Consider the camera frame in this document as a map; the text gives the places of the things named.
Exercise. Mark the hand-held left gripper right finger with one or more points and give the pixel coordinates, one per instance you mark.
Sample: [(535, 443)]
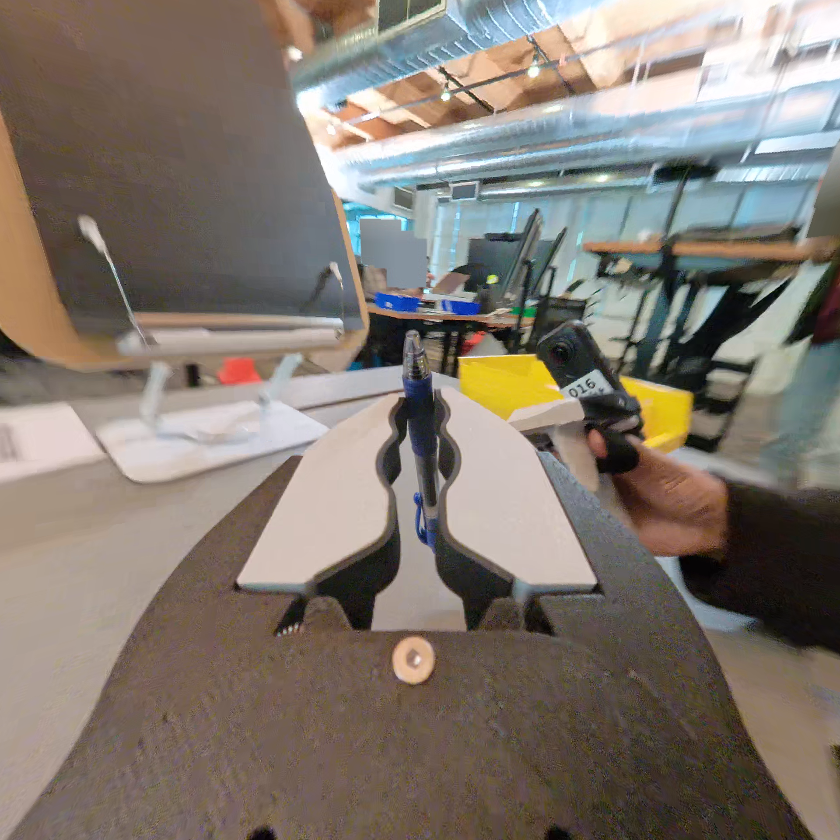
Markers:
[(518, 512)]

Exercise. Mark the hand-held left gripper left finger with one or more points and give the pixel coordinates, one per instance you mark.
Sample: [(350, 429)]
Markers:
[(321, 512)]

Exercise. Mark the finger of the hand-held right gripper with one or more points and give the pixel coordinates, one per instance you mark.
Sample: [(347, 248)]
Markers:
[(551, 415)]

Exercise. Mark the blue ballpoint pen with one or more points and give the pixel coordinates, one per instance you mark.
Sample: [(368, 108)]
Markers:
[(420, 446)]

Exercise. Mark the person's right forearm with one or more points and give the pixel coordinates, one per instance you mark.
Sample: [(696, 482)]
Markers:
[(774, 558)]

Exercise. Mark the red plastic object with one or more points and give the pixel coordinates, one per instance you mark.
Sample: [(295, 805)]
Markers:
[(236, 373)]

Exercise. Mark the person's right hand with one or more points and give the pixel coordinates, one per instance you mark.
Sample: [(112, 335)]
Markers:
[(669, 505)]

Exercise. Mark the yellow storage bin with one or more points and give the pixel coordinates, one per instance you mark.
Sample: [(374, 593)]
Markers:
[(492, 387)]

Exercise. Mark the black monitor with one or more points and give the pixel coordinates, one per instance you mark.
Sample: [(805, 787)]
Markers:
[(554, 259), (530, 256)]

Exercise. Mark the small blue bin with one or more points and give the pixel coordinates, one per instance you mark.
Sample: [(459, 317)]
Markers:
[(397, 303), (459, 307)]

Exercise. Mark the long wooden desk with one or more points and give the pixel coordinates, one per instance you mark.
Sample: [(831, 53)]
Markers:
[(426, 316)]

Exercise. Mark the tilted wooden desk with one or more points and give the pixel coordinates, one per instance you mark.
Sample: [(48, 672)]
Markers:
[(722, 249)]

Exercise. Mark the silver laptop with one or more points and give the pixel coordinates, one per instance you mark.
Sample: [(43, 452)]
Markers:
[(229, 338)]

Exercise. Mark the black disc lamp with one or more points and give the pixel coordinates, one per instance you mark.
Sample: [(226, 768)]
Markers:
[(686, 172)]

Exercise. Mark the silver ventilation duct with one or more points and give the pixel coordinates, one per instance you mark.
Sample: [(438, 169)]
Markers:
[(407, 59), (558, 131)]

